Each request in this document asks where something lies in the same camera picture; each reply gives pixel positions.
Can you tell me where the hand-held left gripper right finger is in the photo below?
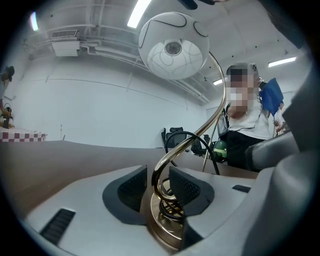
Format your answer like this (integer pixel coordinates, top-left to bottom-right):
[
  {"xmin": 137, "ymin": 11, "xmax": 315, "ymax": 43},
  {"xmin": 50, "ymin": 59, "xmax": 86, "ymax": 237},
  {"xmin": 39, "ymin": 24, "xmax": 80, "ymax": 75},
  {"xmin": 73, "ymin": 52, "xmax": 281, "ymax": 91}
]
[{"xmin": 169, "ymin": 165, "xmax": 259, "ymax": 256}]

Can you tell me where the gold lamp with white shade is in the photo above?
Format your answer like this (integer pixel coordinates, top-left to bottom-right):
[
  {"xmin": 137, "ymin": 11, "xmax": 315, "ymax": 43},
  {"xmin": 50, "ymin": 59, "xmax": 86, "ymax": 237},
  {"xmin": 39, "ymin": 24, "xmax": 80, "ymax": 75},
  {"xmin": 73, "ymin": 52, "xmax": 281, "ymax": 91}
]
[{"xmin": 138, "ymin": 11, "xmax": 227, "ymax": 252}]

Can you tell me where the red white checkered table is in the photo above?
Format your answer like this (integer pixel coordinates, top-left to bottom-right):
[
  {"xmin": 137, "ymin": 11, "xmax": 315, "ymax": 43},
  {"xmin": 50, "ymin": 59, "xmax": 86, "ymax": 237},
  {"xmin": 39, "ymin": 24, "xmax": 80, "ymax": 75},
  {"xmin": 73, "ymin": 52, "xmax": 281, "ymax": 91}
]
[{"xmin": 0, "ymin": 126, "xmax": 48, "ymax": 143}]

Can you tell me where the black office chair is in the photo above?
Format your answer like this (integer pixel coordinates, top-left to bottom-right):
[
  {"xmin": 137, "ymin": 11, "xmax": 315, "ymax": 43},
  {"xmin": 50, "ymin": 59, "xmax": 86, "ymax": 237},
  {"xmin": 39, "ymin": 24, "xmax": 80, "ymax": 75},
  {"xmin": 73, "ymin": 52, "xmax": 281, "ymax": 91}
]
[
  {"xmin": 191, "ymin": 134, "xmax": 211, "ymax": 157},
  {"xmin": 161, "ymin": 126, "xmax": 188, "ymax": 155}
]

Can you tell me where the white ceiling air conditioner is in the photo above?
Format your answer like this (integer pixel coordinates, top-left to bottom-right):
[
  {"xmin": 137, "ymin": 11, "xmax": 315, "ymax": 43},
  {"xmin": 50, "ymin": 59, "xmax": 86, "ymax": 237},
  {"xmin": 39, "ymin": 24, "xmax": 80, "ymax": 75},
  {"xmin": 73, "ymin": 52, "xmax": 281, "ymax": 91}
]
[{"xmin": 50, "ymin": 29, "xmax": 81, "ymax": 57}]

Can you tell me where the wicker basket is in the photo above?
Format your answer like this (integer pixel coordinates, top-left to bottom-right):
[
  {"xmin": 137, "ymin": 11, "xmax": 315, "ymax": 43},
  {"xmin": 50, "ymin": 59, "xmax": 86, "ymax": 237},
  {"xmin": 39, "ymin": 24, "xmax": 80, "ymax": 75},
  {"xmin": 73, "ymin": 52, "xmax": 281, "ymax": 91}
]
[{"xmin": 0, "ymin": 102, "xmax": 15, "ymax": 130}]

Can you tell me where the white ceiling pipe run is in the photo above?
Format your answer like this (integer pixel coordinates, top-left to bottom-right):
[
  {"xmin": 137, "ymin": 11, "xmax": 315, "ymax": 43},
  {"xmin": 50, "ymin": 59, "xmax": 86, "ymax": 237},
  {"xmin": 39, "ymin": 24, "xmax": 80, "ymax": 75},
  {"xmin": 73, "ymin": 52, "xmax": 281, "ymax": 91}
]
[{"xmin": 24, "ymin": 23, "xmax": 211, "ymax": 105}]

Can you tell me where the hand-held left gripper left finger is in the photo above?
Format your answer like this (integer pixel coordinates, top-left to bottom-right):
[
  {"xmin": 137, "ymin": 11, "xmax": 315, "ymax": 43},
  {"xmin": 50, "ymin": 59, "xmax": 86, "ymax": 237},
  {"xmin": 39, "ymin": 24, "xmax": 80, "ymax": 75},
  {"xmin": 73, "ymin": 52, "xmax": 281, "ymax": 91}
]
[{"xmin": 23, "ymin": 164, "xmax": 176, "ymax": 256}]

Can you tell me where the green round object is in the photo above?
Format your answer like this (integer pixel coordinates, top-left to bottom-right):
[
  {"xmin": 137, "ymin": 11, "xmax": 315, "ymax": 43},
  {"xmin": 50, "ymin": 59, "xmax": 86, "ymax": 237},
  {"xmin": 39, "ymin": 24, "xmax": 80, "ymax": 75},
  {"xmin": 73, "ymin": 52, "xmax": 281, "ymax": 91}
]
[{"xmin": 212, "ymin": 140, "xmax": 229, "ymax": 160}]

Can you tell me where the black curved cable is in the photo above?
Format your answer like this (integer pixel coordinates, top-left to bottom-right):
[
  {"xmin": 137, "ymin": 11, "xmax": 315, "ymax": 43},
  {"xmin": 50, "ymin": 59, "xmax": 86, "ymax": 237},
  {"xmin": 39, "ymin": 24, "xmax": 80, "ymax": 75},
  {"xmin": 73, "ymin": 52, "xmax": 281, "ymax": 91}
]
[{"xmin": 164, "ymin": 131, "xmax": 221, "ymax": 176}]

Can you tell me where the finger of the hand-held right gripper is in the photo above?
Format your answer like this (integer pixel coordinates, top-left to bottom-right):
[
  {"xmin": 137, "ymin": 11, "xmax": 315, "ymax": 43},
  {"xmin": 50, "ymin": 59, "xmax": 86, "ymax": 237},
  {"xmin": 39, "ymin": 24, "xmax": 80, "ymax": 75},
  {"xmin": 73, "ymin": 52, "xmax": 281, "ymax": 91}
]
[{"xmin": 244, "ymin": 131, "xmax": 301, "ymax": 173}]

